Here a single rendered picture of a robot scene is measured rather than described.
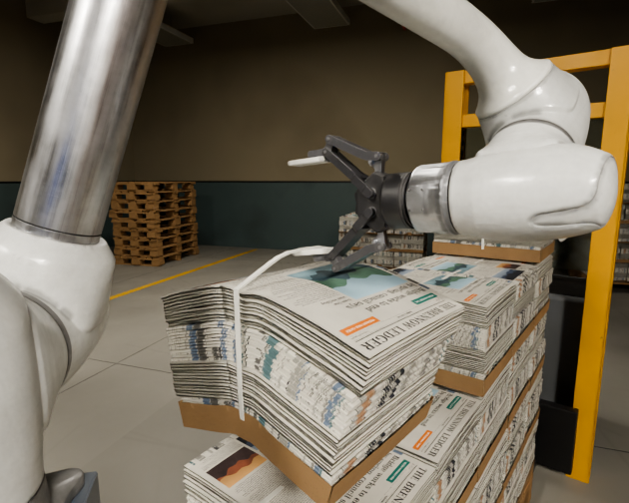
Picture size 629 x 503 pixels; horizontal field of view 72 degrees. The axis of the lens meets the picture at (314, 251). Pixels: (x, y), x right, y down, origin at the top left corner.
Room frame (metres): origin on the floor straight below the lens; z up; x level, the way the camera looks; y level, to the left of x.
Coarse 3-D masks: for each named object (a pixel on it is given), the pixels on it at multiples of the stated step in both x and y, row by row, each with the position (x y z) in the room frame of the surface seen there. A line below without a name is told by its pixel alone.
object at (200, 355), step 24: (192, 288) 0.65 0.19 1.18; (216, 288) 0.62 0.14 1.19; (168, 312) 0.70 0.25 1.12; (192, 312) 0.66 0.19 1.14; (216, 312) 0.61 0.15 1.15; (192, 336) 0.66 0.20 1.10; (216, 336) 0.62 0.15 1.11; (192, 360) 0.66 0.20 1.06; (216, 360) 0.61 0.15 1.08; (192, 384) 0.65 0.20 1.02; (216, 384) 0.61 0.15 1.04
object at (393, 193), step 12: (372, 180) 0.60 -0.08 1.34; (384, 180) 0.57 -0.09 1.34; (396, 180) 0.56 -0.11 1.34; (408, 180) 0.55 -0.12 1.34; (360, 192) 0.61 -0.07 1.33; (384, 192) 0.56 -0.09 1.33; (396, 192) 0.55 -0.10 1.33; (360, 204) 0.61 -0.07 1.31; (372, 204) 0.60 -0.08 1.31; (384, 204) 0.55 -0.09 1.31; (396, 204) 0.54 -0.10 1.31; (384, 216) 0.56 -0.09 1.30; (396, 216) 0.55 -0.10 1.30; (372, 228) 0.60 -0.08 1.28; (384, 228) 0.59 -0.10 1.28; (396, 228) 0.57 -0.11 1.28; (408, 228) 0.56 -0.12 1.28
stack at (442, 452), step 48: (528, 336) 1.40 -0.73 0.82; (432, 384) 1.03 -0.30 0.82; (432, 432) 0.82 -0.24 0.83; (480, 432) 0.98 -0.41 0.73; (192, 480) 0.70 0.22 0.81; (240, 480) 0.67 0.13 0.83; (288, 480) 0.67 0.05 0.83; (384, 480) 0.67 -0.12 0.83; (432, 480) 0.70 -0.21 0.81; (480, 480) 0.97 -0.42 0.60
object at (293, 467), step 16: (416, 416) 0.64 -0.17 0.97; (256, 432) 0.55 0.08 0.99; (400, 432) 0.60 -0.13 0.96; (272, 448) 0.53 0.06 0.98; (384, 448) 0.57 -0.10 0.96; (288, 464) 0.51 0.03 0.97; (304, 464) 0.49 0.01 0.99; (368, 464) 0.54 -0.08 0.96; (304, 480) 0.50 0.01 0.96; (320, 480) 0.48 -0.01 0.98; (352, 480) 0.51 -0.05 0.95; (320, 496) 0.48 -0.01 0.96; (336, 496) 0.49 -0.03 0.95
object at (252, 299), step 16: (288, 272) 0.69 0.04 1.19; (304, 272) 0.69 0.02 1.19; (320, 272) 0.69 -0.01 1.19; (336, 272) 0.69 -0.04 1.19; (224, 288) 0.61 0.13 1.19; (256, 288) 0.59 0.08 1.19; (272, 288) 0.58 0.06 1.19; (288, 288) 0.59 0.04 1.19; (240, 304) 0.59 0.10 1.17; (256, 304) 0.56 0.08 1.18; (240, 320) 0.59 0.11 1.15; (256, 320) 0.56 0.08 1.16; (256, 336) 0.56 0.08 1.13; (256, 352) 0.56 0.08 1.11; (256, 368) 0.56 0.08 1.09
